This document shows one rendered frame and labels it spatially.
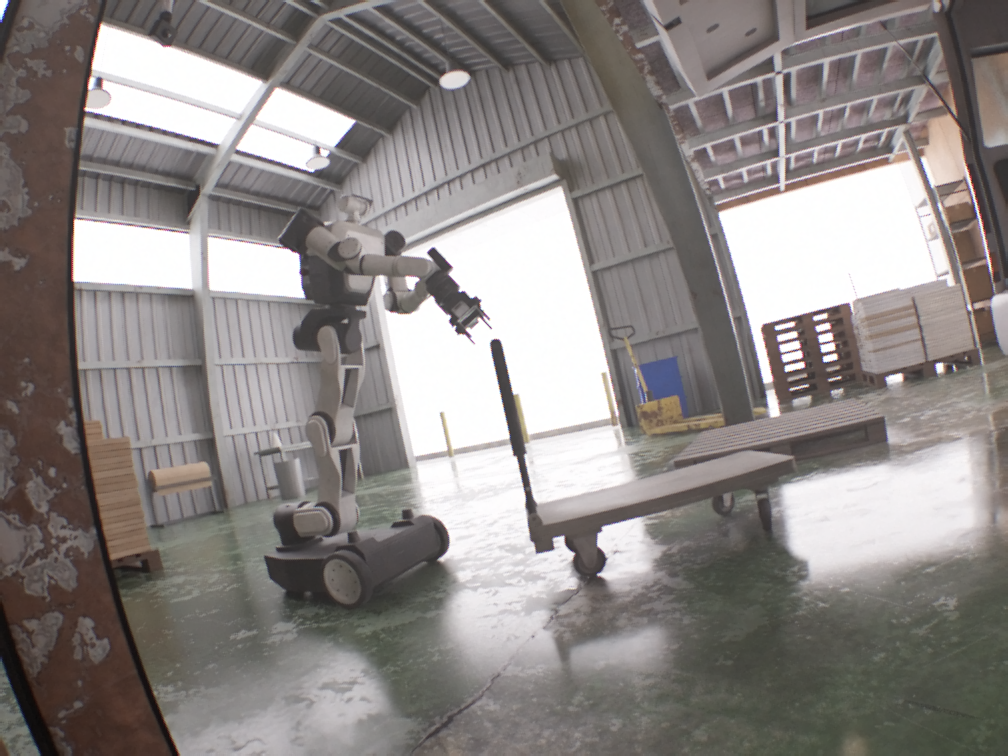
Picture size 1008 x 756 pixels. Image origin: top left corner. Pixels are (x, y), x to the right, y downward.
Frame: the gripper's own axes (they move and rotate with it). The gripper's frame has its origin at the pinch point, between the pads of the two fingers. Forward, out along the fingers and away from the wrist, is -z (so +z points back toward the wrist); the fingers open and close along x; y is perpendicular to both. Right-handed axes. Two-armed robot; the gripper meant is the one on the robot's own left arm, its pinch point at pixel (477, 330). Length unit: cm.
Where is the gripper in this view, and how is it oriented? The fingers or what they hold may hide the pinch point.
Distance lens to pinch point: 182.9
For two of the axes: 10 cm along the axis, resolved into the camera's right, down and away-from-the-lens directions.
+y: 0.1, 0.7, 10.0
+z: -6.7, -7.4, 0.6
